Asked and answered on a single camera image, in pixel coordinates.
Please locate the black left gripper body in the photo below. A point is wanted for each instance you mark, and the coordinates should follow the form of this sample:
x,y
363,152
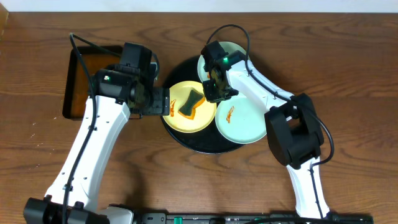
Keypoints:
x,y
154,102

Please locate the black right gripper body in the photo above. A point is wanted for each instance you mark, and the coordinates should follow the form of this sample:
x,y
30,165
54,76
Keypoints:
x,y
215,93

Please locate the orange green sponge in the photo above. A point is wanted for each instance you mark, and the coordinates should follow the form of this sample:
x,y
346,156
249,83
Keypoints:
x,y
194,100

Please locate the yellow plate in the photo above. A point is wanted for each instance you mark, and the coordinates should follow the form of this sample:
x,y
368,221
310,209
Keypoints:
x,y
204,113

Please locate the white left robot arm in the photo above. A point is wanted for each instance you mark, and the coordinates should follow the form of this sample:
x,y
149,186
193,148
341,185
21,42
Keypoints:
x,y
115,94

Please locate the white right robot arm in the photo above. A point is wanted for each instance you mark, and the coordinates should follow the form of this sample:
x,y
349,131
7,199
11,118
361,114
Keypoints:
x,y
294,131

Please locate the round black tray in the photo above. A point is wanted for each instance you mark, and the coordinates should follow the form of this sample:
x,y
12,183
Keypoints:
x,y
209,140

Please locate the green plate near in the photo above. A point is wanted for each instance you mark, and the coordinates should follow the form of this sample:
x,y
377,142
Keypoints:
x,y
240,121

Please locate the green plate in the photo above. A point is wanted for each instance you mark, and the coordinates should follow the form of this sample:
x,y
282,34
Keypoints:
x,y
228,47
240,121

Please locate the green plate far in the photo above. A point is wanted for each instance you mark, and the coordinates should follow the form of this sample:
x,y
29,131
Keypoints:
x,y
228,47

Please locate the black rectangular water basin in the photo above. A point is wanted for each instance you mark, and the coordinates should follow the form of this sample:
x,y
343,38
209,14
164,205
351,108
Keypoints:
x,y
77,88

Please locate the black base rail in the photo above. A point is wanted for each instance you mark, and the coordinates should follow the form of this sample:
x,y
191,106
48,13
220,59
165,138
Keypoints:
x,y
224,218

